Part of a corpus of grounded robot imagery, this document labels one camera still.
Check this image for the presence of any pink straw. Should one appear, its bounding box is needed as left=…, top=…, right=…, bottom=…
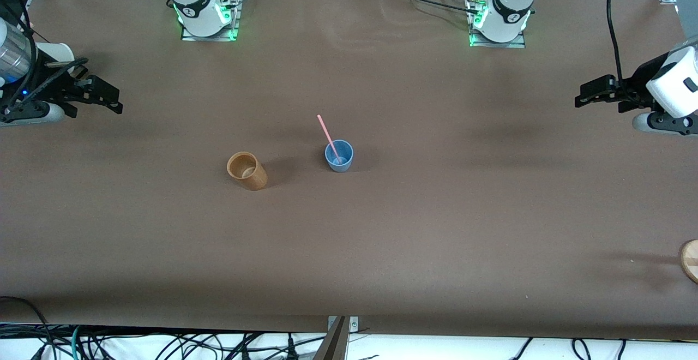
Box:
left=317, top=115, right=343, bottom=164

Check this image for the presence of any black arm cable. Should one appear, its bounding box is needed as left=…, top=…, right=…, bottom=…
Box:
left=0, top=0, right=39, bottom=104
left=607, top=0, right=625, bottom=88

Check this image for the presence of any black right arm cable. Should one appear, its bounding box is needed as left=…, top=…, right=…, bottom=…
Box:
left=0, top=0, right=39, bottom=104

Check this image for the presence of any metal edge bracket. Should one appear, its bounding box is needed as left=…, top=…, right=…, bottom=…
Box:
left=327, top=316, right=359, bottom=332

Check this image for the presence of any table cover sheet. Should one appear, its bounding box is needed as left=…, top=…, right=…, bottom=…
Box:
left=0, top=0, right=698, bottom=341

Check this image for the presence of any dark angled post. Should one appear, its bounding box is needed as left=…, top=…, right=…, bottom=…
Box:
left=314, top=316, right=350, bottom=360

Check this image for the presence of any round wooden disc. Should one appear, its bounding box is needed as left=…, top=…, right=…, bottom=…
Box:
left=679, top=239, right=698, bottom=285

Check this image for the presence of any blue cup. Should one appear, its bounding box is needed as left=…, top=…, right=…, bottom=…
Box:
left=325, top=140, right=354, bottom=173

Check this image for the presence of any white cup with smiley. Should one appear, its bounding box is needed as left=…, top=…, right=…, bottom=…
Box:
left=34, top=42, right=75, bottom=71

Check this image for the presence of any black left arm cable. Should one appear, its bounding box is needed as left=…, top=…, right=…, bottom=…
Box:
left=607, top=0, right=625, bottom=88

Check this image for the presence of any bamboo cup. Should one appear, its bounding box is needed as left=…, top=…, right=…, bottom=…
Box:
left=227, top=152, right=268, bottom=191

